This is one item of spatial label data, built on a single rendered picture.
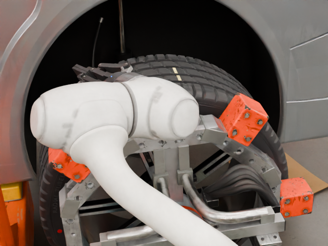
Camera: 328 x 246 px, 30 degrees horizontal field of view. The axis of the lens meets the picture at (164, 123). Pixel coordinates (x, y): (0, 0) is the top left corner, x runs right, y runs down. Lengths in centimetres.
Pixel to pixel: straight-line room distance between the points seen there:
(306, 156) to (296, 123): 132
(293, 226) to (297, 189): 126
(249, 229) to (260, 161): 21
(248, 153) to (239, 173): 10
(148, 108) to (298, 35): 88
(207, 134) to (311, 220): 156
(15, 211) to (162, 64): 69
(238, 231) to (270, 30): 70
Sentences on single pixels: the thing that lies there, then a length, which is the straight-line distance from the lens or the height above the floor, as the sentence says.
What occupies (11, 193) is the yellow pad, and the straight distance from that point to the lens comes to 197.
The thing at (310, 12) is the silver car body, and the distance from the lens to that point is 184.
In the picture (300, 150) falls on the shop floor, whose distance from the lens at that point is 335.
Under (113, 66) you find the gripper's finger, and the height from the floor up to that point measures 128.
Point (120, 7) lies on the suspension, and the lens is 198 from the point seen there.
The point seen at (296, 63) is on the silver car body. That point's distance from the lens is 190.
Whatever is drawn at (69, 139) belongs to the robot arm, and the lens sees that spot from 101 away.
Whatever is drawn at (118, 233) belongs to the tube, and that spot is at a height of 101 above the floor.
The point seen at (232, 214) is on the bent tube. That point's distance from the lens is 132.
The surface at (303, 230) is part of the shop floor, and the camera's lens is 284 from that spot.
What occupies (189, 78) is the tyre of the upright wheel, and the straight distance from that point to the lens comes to 150.
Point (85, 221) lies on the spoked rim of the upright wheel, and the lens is 171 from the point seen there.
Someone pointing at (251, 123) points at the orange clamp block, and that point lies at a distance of 142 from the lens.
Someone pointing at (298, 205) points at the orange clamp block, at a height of 85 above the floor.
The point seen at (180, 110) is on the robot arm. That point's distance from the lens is 105.
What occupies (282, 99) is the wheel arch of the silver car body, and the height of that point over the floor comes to 91.
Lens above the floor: 186
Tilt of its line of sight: 31 degrees down
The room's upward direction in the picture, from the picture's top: 4 degrees counter-clockwise
